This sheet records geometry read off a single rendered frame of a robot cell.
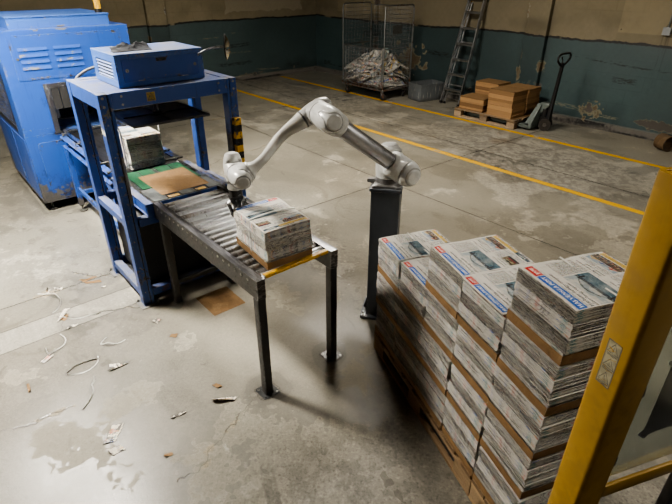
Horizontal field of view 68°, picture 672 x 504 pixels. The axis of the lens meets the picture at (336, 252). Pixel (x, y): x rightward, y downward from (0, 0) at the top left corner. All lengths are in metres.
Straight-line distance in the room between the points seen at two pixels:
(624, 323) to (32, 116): 5.34
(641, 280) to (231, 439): 2.23
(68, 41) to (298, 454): 4.44
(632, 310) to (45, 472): 2.72
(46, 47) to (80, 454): 3.88
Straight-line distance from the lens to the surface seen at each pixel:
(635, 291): 1.25
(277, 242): 2.62
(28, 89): 5.73
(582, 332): 1.78
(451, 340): 2.40
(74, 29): 5.77
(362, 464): 2.76
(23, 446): 3.27
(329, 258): 2.87
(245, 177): 2.60
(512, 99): 8.71
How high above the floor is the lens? 2.18
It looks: 29 degrees down
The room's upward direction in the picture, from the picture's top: straight up
